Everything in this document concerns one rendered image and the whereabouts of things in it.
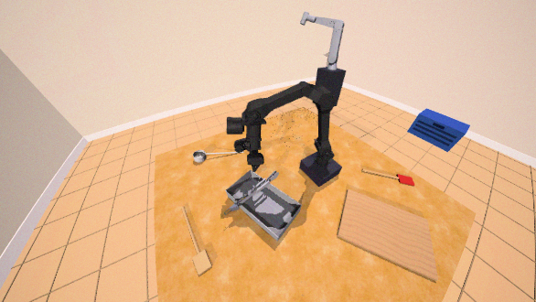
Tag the light wooden board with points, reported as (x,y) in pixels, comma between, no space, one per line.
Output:
(389,232)

